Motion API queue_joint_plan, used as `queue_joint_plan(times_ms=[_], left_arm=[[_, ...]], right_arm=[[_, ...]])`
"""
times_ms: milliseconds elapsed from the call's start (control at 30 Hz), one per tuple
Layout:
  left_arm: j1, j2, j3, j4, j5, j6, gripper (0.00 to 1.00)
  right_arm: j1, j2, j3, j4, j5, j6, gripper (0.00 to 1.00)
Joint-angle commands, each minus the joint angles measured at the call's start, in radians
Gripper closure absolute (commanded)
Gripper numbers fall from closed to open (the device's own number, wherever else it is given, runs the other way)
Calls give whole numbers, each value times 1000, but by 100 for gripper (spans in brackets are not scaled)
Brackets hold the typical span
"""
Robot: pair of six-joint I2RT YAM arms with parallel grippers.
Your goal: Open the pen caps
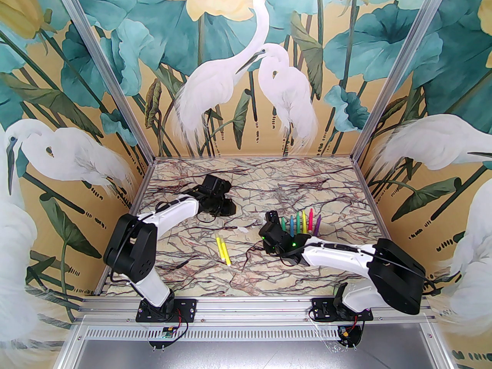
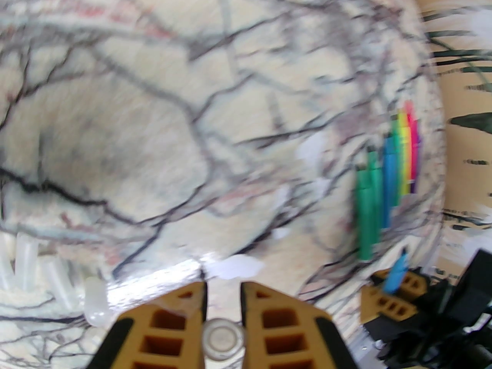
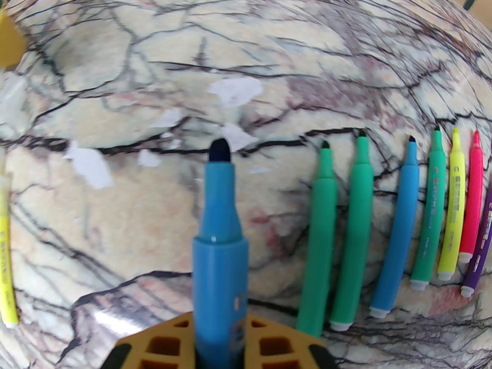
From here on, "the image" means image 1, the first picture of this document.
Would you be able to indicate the green marker pen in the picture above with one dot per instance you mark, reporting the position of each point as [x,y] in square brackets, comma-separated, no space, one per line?
[283,224]
[298,223]

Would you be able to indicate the blue marker pen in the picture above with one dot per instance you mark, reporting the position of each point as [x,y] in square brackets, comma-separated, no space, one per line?
[291,224]

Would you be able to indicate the yellow marker pen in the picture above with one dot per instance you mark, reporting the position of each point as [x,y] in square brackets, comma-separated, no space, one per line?
[226,256]
[303,221]
[220,246]

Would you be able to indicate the pink marker pen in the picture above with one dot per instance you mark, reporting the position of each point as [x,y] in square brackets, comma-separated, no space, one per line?
[310,221]

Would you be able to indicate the purple marker pen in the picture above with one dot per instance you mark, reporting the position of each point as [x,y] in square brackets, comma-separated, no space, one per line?
[317,224]

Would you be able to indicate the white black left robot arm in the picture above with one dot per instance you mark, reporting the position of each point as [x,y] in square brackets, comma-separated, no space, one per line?
[177,211]

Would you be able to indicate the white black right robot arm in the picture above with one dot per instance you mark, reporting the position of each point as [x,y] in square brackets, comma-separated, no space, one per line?
[338,252]

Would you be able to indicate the perforated metal strip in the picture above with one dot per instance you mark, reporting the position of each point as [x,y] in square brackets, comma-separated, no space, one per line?
[253,334]

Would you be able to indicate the small board with yellow connector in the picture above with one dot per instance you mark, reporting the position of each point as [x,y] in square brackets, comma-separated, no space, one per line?
[348,336]

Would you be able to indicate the grey metal sheet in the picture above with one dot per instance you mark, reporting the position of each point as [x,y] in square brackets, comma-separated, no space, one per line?
[246,356]

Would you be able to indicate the small green circuit board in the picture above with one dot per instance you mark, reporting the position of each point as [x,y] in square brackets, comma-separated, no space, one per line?
[167,333]

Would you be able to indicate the aluminium frame rail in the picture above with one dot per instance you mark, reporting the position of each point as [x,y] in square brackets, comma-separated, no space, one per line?
[253,309]

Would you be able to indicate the aluminium frame post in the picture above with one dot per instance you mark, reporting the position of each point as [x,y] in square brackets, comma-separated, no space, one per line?
[107,67]
[399,71]

